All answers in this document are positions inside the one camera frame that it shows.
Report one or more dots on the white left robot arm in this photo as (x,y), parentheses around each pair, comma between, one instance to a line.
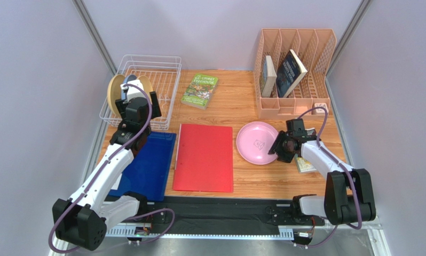
(83,220)

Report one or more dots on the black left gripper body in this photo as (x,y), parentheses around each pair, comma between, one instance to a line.
(125,118)

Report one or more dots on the penguin classics garden book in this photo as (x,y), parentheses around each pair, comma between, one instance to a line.
(304,166)

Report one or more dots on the yellow plate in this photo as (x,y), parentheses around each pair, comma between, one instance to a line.
(114,92)

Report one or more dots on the blue plate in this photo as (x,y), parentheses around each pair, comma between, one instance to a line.
(129,79)

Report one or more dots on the pink file organizer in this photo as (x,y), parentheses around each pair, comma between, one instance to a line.
(315,48)

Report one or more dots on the aluminium rail frame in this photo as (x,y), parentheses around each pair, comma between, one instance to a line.
(82,219)

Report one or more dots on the green treehouse book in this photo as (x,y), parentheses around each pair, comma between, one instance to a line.
(200,90)

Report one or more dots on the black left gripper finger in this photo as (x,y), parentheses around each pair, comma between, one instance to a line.
(156,111)
(119,106)

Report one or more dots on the dark blue leaning book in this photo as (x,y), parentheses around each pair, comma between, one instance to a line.
(289,74)

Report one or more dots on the black base mat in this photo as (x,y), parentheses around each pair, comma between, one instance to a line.
(224,216)

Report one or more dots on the white wire dish rack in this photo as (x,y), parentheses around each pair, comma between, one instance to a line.
(163,72)

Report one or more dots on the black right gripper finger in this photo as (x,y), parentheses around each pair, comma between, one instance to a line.
(286,157)
(279,145)

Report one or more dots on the blue folder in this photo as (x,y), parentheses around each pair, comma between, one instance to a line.
(148,172)

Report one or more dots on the orange plate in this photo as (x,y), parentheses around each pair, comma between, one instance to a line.
(146,83)

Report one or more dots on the red folder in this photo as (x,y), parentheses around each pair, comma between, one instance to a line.
(204,159)

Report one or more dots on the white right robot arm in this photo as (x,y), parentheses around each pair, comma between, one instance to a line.
(348,199)

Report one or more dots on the light blue standing book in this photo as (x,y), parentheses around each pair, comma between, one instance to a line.
(268,77)

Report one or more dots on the small pink white box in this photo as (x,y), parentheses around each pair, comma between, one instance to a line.
(320,109)

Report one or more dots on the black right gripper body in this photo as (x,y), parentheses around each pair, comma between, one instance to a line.
(279,146)

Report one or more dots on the pink plate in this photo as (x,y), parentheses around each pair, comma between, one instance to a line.
(254,141)

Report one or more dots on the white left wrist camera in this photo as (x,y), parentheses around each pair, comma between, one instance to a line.
(132,89)

